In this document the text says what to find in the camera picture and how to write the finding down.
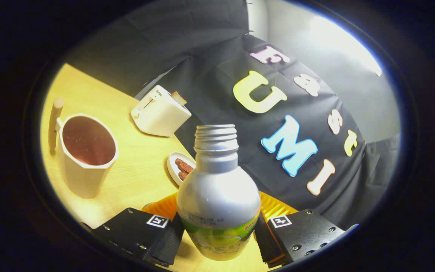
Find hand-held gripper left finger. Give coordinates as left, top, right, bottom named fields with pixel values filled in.
left=89, top=193, right=185, bottom=268

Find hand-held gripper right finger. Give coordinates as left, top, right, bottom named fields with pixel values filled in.
left=255, top=191, right=348, bottom=267

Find white cup with wooden handle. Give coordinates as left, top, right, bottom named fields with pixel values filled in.
left=48, top=98, right=119, bottom=199

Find silver juice bottle green label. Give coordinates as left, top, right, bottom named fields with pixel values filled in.
left=176, top=124, right=262, bottom=261

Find wooden table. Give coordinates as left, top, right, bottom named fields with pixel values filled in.
left=40, top=63, right=275, bottom=272

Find small white plate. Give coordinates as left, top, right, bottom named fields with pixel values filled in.
left=167, top=151, right=196, bottom=187

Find brown food pieces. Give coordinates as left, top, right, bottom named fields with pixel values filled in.
left=175, top=158, right=194, bottom=181

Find white toaster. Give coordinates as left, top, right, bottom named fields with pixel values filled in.
left=131, top=85, right=192, bottom=138

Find toast slice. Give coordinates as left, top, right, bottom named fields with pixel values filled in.
left=170, top=91, right=188, bottom=106

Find black backdrop cloth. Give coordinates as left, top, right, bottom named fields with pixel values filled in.
left=66, top=0, right=401, bottom=231

